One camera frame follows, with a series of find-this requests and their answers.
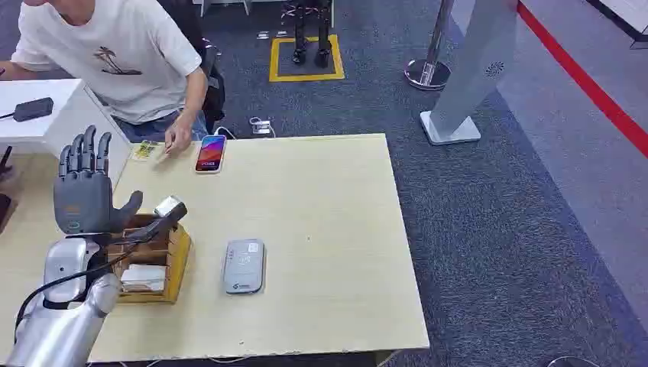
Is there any person's left hand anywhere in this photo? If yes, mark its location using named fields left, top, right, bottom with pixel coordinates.
left=164, top=113, right=194, bottom=155

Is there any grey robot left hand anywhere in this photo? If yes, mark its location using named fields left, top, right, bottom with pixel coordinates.
left=53, top=125, right=144, bottom=236

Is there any white card stack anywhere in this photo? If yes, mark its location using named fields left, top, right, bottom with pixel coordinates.
left=120, top=264, right=167, bottom=294

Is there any wooden card box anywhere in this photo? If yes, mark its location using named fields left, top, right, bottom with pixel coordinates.
left=107, top=213, right=193, bottom=305

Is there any smartphone in white case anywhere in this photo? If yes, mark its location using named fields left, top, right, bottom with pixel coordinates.
left=194, top=134, right=228, bottom=175

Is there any black office chair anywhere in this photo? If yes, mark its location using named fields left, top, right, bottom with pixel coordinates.
left=157, top=0, right=226, bottom=135

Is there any person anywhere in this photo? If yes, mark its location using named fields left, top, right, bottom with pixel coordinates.
left=0, top=0, right=209, bottom=155

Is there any white power strip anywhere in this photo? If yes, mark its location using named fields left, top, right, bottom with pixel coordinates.
left=248, top=116, right=277, bottom=138

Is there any white cabinet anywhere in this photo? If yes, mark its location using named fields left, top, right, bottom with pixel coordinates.
left=0, top=78, right=131, bottom=187

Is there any black stand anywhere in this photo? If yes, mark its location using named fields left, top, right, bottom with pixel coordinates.
left=0, top=145, right=14, bottom=179

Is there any black power adapter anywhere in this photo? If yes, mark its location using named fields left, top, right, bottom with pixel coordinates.
left=12, top=97, right=55, bottom=123

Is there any grey card reader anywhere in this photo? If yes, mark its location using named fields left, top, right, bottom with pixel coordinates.
left=222, top=239, right=266, bottom=296

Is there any black robot leg with foot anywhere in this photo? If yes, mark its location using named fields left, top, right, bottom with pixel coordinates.
left=313, top=0, right=333, bottom=70
left=290, top=0, right=308, bottom=66

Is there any white pillar stand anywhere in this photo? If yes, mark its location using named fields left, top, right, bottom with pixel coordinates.
left=419, top=0, right=521, bottom=147

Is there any red floor tape stripe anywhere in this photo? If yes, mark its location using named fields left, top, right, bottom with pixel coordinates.
left=516, top=0, right=648, bottom=159

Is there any white platform with black edge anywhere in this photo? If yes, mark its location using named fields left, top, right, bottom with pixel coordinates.
left=586, top=0, right=648, bottom=50

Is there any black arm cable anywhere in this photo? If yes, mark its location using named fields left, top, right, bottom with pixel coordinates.
left=14, top=242, right=143, bottom=336

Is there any white table frame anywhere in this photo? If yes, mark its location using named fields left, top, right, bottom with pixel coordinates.
left=199, top=0, right=253, bottom=16

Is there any white cable under desk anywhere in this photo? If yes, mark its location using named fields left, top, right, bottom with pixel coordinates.
left=207, top=354, right=254, bottom=365

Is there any chrome stanchion post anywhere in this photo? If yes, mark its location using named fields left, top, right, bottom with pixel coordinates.
left=403, top=0, right=455, bottom=93

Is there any thin floor cable loop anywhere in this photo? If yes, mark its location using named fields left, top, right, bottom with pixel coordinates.
left=546, top=356, right=604, bottom=367

